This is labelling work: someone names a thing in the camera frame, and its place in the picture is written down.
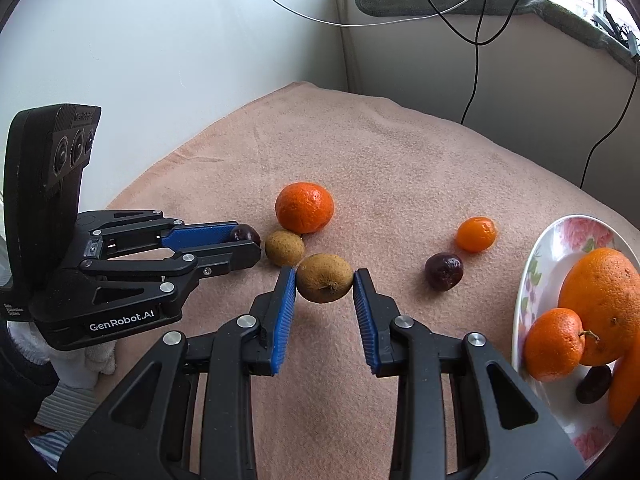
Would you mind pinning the floral rimmed plate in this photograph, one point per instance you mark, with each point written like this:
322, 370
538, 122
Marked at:
537, 280

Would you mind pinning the grey clamp device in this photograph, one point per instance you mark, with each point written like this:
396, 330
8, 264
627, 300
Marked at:
617, 30

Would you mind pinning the large orange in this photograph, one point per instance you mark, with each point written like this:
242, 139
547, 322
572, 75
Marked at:
605, 305
626, 390

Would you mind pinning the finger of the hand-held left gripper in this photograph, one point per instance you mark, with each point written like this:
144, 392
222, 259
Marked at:
225, 257
205, 234

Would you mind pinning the stemless tangerine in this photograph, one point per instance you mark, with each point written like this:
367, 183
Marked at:
305, 207

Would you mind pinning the grey windowsill cloth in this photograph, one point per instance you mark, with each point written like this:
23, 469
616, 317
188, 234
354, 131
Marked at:
550, 12

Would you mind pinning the brown kiwi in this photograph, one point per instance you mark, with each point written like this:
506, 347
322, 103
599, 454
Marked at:
284, 247
324, 277

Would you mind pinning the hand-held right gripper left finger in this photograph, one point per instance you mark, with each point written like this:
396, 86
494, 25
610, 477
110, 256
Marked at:
284, 320

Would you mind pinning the person's left hand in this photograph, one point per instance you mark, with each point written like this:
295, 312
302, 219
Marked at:
85, 365

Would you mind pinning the tangerine with stem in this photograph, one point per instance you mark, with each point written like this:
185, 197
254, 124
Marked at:
552, 344

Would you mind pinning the dark purple plum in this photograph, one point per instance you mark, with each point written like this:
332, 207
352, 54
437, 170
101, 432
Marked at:
594, 384
246, 234
444, 271

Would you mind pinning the peach blanket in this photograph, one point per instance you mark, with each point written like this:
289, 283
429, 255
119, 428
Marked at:
400, 185

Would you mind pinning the person's left forearm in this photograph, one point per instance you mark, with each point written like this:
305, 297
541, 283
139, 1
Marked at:
60, 410

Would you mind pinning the white board panel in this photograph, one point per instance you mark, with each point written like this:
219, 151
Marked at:
150, 60

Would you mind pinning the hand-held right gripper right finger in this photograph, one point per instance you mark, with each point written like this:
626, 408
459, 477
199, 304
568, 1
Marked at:
367, 320

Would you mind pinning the small orange kumquat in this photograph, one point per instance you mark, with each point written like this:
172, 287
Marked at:
476, 234

